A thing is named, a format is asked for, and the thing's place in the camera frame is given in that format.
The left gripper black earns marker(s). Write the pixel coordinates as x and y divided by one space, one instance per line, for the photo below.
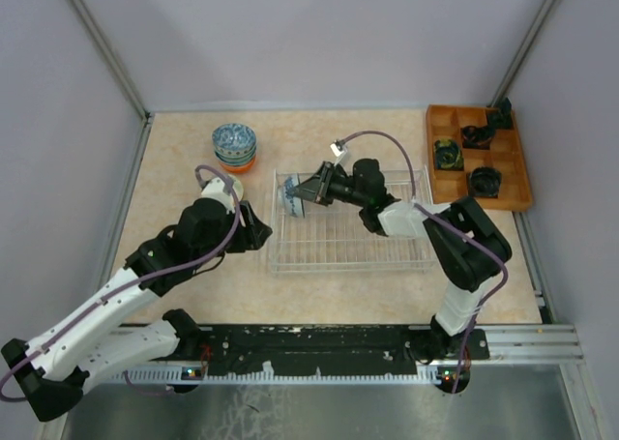
253 235

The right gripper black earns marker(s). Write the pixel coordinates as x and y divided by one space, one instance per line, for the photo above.
317 188

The blue white patterned bowl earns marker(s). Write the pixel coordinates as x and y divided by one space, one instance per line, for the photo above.
292 205

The yellow floral bowl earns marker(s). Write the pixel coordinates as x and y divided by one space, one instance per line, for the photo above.
236 185

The white wire dish rack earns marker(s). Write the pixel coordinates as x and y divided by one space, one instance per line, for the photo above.
333 239

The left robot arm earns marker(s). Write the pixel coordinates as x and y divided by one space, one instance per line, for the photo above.
55 370

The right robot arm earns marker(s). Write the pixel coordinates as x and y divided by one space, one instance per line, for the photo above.
470 249

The orange bottom stacked bowl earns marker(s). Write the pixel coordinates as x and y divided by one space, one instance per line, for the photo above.
237 168

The top blue stacked bowl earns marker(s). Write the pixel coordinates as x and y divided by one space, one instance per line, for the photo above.
233 139

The black yellow object in tray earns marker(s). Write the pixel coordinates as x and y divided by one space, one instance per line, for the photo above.
447 155

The wooden compartment tray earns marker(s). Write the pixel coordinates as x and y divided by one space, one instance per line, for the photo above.
505 154

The black object tray centre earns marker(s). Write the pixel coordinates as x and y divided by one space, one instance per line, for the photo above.
474 137

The black round object in tray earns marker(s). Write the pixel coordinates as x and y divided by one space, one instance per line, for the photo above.
484 182

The black object tray corner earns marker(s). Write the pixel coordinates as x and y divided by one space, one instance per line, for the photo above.
500 117

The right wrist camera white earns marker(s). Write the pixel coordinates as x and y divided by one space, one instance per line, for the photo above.
341 152

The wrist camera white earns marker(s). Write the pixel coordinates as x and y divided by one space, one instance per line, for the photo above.
341 152
217 190

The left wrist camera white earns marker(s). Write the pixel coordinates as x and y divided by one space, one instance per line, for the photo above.
217 190

